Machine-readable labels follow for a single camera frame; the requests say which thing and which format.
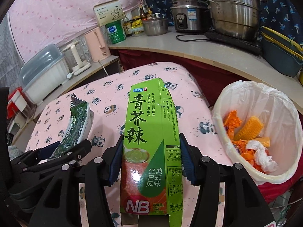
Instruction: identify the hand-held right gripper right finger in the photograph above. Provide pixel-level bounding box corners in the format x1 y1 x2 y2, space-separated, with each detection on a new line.
178 132 276 227

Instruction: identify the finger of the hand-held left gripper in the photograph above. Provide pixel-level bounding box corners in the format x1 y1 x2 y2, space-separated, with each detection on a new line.
48 139 92 165
10 141 61 170

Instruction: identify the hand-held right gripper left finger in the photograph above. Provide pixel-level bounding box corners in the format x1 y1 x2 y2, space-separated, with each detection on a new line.
28 136 125 227

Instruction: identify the green foil packet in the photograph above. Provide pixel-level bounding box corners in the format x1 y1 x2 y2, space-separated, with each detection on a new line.
48 93 95 162

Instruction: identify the green cardboard box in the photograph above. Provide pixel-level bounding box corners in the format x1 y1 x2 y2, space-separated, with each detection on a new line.
119 77 184 218

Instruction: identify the orange snack wrapper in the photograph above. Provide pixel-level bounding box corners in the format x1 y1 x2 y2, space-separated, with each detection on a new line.
230 139 263 173

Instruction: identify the orange plastic bag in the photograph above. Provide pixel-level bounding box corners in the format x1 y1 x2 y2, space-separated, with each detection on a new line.
222 110 243 132

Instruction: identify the yellow foam net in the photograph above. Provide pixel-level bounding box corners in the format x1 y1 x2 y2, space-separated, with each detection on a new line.
233 116 265 141
257 136 271 148

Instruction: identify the white paper tissue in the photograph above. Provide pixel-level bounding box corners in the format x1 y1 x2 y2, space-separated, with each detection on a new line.
246 140 278 172

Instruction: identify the white-lined waste bin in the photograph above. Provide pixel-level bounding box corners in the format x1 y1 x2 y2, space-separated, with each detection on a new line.
212 80 303 186

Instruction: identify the red and white container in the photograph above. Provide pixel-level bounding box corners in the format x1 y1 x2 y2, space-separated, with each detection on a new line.
7 87 33 124

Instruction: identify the white container with grey lid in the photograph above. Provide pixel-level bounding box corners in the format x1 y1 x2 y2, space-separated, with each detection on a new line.
19 44 70 106

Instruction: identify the pink panda-print cloth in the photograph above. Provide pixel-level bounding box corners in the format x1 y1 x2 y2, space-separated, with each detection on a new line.
25 61 234 227

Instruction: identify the dark red curtain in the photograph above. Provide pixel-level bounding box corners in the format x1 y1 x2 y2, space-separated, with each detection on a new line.
117 48 245 107

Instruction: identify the bright red cloth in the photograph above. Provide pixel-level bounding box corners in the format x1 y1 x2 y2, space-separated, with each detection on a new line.
257 174 299 209

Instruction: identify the white glass kettle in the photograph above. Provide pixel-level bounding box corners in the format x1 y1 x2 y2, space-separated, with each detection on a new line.
62 40 92 77

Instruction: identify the pink electric kettle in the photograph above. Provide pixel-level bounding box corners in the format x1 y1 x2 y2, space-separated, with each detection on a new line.
84 26 111 63

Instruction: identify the green tin can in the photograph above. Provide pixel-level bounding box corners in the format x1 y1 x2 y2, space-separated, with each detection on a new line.
105 20 126 45

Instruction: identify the black induction cooker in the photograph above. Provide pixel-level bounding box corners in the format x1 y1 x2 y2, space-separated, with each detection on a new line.
204 30 266 56

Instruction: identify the dark glass jar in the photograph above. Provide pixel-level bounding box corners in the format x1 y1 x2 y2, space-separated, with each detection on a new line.
123 19 133 37

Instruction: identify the yellow-label jar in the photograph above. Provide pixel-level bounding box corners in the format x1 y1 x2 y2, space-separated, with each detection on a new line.
130 16 145 37

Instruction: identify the small steel pot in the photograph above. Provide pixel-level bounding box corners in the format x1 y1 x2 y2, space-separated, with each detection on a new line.
142 13 169 37

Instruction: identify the pink dotted cloth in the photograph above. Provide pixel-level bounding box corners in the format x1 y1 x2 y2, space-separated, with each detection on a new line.
7 0 145 62

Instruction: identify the blue basin with yellow rim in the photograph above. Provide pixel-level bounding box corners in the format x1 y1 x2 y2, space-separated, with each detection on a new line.
260 25 303 77

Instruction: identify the silver rice cooker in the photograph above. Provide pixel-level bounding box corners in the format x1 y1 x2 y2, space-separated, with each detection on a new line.
170 0 215 33

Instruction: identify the beige cardboard box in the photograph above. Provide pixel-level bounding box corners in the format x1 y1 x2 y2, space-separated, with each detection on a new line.
93 0 126 26

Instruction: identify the large steel steamer pot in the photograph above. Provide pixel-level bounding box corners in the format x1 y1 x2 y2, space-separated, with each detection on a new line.
198 0 269 41

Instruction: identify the white kettle cable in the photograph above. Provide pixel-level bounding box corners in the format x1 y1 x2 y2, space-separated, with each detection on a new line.
98 60 109 76

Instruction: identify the black power cable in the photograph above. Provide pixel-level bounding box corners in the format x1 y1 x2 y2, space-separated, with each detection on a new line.
175 32 206 43

